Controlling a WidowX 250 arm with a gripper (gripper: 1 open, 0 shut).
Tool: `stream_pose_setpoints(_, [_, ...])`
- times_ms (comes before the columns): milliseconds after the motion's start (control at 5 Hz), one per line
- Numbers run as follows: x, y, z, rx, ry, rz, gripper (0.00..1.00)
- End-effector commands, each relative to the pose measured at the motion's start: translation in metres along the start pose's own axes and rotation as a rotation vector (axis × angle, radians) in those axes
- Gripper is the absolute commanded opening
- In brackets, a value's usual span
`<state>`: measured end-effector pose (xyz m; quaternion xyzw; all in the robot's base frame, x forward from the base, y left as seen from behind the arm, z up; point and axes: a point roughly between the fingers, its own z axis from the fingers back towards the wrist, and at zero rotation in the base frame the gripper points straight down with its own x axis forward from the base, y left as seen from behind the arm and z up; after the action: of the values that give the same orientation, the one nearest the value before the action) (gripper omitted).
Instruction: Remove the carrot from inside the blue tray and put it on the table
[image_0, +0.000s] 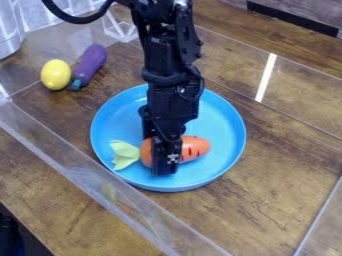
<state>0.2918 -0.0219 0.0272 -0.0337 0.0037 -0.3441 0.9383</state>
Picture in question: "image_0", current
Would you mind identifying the blue round tray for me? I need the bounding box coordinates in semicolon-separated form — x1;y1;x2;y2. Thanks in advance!
90;85;247;192

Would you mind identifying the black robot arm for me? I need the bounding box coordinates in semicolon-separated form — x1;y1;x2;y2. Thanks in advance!
115;0;204;175

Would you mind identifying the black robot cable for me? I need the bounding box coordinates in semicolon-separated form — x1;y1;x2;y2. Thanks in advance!
40;0;118;25

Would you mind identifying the clear acrylic barrier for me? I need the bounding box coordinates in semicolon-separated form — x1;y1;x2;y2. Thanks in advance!
0;87;232;256

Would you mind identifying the clear acrylic stand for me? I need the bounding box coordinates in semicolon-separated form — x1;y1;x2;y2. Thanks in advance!
102;12;138;43

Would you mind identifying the purple toy eggplant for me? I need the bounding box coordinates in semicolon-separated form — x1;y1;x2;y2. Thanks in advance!
71;44;107;90

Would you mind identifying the grey white curtain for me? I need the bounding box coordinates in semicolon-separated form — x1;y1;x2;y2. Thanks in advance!
0;0;106;60

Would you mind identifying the orange toy carrot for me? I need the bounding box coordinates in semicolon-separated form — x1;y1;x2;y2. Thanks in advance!
110;135;211;171

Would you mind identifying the yellow toy lemon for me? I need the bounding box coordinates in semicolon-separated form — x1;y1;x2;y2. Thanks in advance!
40;59;71;91

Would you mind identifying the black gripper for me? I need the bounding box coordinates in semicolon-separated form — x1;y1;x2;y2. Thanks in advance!
139;79;204;176

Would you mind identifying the dark wooden board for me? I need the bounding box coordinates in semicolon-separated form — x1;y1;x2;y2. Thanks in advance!
247;0;339;38

